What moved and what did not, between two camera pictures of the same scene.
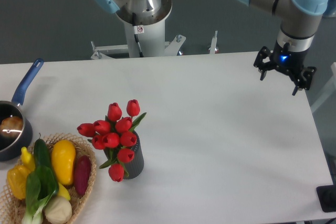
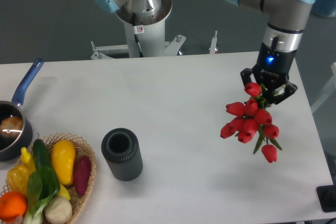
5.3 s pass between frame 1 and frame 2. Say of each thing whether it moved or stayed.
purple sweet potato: stayed
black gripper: moved
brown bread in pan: stayed
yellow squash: stayed
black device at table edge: stayed
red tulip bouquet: moved
